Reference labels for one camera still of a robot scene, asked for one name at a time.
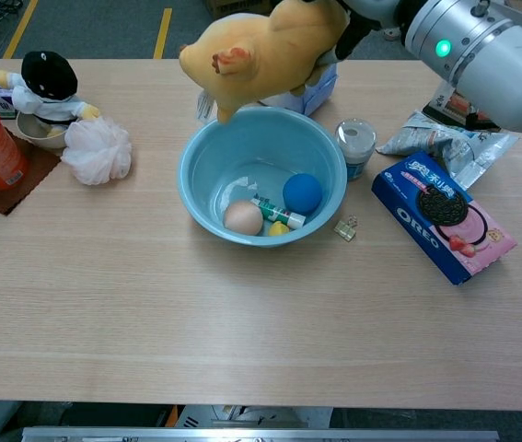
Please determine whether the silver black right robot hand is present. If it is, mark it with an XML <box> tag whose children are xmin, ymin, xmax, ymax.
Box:
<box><xmin>333</xmin><ymin>0</ymin><xmax>421</xmax><ymax>62</ymax></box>

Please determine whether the yellow plush duck toy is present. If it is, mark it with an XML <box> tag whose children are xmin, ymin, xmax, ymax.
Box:
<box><xmin>178</xmin><ymin>0</ymin><xmax>352</xmax><ymax>124</ymax></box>

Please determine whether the white snack bag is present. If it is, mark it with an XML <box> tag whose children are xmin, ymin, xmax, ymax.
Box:
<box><xmin>375</xmin><ymin>110</ymin><xmax>521</xmax><ymax>190</ymax></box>

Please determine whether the brown egg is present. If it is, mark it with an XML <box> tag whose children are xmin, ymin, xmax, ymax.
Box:
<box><xmin>223</xmin><ymin>199</ymin><xmax>264</xmax><ymax>236</ymax></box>

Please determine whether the blue ball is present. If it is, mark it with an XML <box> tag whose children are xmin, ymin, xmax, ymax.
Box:
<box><xmin>282</xmin><ymin>172</ymin><xmax>324</xmax><ymax>215</ymax></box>

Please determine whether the light blue plastic bowl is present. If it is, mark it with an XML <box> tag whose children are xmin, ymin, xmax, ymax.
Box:
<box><xmin>177</xmin><ymin>106</ymin><xmax>348</xmax><ymax>249</ymax></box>

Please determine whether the black headed plush doll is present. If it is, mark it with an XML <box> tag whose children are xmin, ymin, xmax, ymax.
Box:
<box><xmin>0</xmin><ymin>50</ymin><xmax>101</xmax><ymax>138</ymax></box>

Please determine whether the blue white tissue pack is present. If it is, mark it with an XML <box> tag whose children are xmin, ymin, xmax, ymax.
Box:
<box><xmin>260</xmin><ymin>62</ymin><xmax>338</xmax><ymax>116</ymax></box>

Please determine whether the clear lidded plastic jar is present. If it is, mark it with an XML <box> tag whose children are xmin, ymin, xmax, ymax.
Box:
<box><xmin>334</xmin><ymin>118</ymin><xmax>377</xmax><ymax>181</ymax></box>

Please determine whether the brown cardboard box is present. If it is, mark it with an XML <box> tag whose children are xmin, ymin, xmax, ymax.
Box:
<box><xmin>203</xmin><ymin>0</ymin><xmax>273</xmax><ymax>20</ymax></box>

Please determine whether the blue pink Oreo box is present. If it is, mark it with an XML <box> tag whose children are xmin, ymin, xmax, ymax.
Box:
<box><xmin>371</xmin><ymin>150</ymin><xmax>518</xmax><ymax>286</ymax></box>

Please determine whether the gold binder clip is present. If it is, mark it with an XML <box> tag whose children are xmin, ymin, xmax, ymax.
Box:
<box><xmin>332</xmin><ymin>215</ymin><xmax>359</xmax><ymax>241</ymax></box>

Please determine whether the green white glue stick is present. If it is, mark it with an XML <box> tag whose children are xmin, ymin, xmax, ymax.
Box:
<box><xmin>249</xmin><ymin>192</ymin><xmax>307</xmax><ymax>230</ymax></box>

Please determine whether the pink white bath pouf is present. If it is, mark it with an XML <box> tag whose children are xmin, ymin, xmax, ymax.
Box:
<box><xmin>60</xmin><ymin>116</ymin><xmax>133</xmax><ymax>187</ymax></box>

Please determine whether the brown scalloped mat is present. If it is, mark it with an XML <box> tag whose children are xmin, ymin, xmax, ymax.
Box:
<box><xmin>0</xmin><ymin>127</ymin><xmax>63</xmax><ymax>216</ymax></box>

